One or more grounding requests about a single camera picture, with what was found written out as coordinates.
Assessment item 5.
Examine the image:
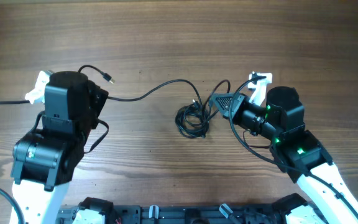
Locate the black usb cable bundle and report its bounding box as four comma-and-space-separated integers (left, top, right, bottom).
175, 79, 231, 139

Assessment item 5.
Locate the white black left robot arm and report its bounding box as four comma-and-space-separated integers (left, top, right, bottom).
10, 70, 108, 223

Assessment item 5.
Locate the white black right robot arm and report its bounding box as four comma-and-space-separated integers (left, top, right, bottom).
211, 86, 358, 223

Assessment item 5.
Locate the black right camera cable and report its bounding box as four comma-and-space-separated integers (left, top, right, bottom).
227, 74, 358, 224

